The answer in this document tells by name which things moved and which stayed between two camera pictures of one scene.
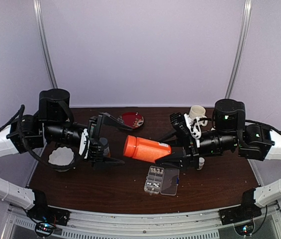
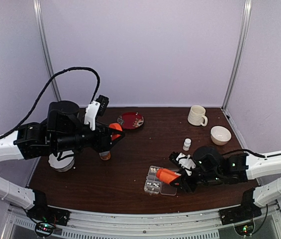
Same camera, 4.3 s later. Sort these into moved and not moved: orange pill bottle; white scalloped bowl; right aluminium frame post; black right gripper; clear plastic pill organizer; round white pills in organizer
Moved: orange pill bottle; black right gripper
Not moved: right aluminium frame post; round white pills in organizer; white scalloped bowl; clear plastic pill organizer
